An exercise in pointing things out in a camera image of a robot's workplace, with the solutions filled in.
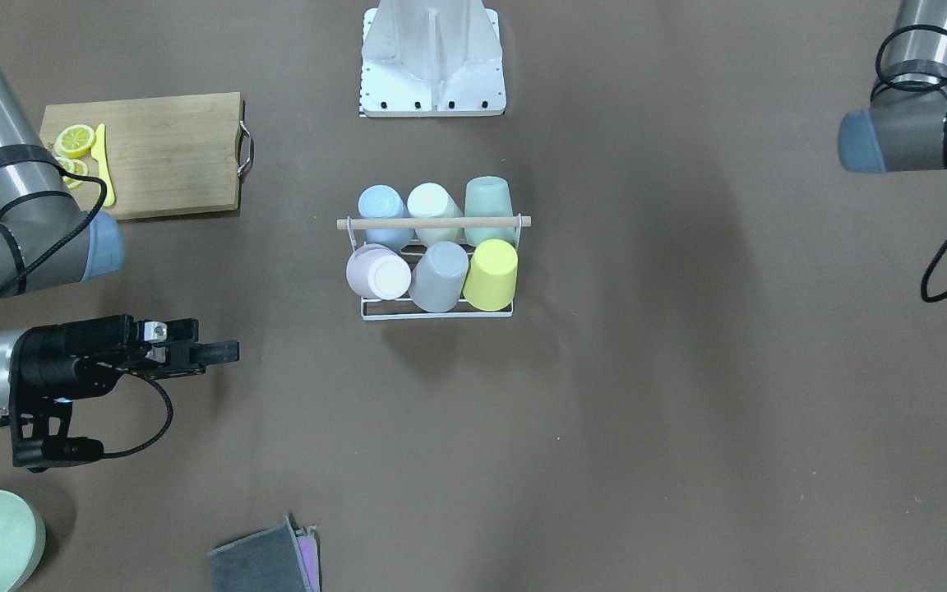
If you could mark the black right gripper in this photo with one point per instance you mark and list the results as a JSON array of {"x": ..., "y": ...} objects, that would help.
[{"x": 71, "y": 352}]

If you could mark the pink plastic cup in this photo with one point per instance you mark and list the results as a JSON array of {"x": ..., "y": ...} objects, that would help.
[{"x": 375, "y": 272}]

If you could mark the green plastic cup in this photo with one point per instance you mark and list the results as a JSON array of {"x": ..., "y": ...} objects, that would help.
[{"x": 488, "y": 196}]

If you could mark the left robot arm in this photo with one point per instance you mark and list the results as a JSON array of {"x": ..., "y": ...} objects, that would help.
[{"x": 904, "y": 127}]

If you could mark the light blue plastic cup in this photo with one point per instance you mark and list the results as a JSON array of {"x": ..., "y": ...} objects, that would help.
[{"x": 384, "y": 202}]

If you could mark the grey plastic cup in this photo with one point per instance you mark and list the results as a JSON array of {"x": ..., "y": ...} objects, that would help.
[{"x": 438, "y": 278}]

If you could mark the white plastic cup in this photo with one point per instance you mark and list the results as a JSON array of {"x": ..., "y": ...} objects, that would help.
[{"x": 433, "y": 201}]

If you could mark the yellow plastic cup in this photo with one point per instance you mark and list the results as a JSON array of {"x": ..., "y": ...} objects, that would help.
[{"x": 491, "y": 282}]

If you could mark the wooden cutting board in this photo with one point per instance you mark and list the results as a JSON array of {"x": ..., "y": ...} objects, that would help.
[{"x": 169, "y": 156}]

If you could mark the purple folded cloth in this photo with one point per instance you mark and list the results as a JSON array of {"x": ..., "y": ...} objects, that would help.
[{"x": 309, "y": 551}]

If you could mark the grey folded cloth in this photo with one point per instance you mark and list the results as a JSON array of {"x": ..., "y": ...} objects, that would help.
[{"x": 267, "y": 560}]

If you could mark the lemon slice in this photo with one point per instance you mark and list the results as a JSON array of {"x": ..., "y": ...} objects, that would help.
[
  {"x": 76, "y": 171},
  {"x": 75, "y": 141}
]

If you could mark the yellow plastic knife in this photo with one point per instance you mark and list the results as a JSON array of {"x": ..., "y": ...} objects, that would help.
[{"x": 99, "y": 152}]

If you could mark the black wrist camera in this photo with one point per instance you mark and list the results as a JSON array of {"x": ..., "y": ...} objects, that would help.
[{"x": 40, "y": 440}]

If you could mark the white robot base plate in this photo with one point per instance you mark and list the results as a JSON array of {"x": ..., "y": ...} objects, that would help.
[{"x": 431, "y": 59}]

